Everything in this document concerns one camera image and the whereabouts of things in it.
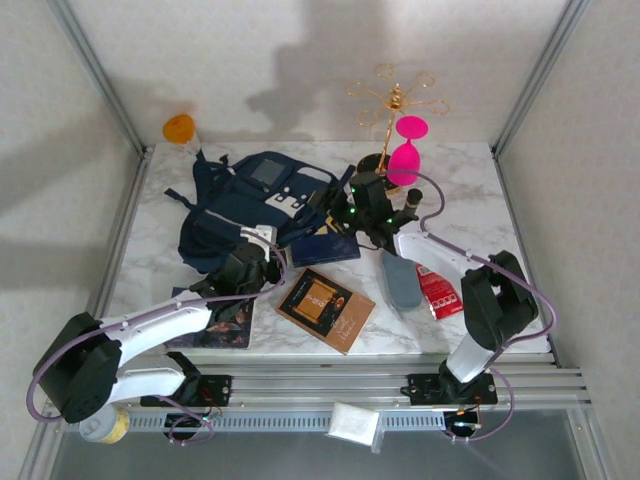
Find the plain dark blue book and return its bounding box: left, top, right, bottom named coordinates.
left=289, top=227, right=362, bottom=269

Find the dark book with face cover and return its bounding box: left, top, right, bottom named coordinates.
left=164, top=284, right=256, bottom=351

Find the grey pencil case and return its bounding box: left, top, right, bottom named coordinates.
left=379, top=249, right=424, bottom=314

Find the navy blue backpack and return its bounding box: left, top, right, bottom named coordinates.
left=164, top=149, right=361, bottom=276

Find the brown book with scroll picture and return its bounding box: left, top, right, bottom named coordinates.
left=274, top=266, right=377, bottom=356

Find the red packet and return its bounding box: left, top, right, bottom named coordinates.
left=415, top=262, right=464, bottom=321

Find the small black bottle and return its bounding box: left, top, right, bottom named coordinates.
left=399, top=187, right=425, bottom=224

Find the pink wine glass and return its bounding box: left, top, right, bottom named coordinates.
left=387, top=115, right=430, bottom=185

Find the orange wine glass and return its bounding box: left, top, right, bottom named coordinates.
left=162, top=113, right=206, bottom=154

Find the white packet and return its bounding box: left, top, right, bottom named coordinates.
left=324, top=401, right=386, bottom=454

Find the tin can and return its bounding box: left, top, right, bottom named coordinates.
left=78, top=403, right=131, bottom=445

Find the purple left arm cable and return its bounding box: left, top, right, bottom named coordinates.
left=25, top=238, right=290, bottom=445

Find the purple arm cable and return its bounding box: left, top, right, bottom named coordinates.
left=25, top=238, right=290, bottom=445
left=372, top=169, right=559, bottom=445

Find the gold wire glass rack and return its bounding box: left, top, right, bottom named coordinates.
left=345, top=62, right=451, bottom=196

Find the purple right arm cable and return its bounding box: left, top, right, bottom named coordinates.
left=372, top=169, right=559, bottom=445

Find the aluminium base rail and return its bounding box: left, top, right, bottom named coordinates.
left=42, top=349, right=591, bottom=436

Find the grey slotted cable duct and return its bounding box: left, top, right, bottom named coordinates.
left=64, top=409, right=446, bottom=434

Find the aluminium frame post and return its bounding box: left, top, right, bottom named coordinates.
left=489, top=0, right=594, bottom=159
left=47, top=0, right=154, bottom=159

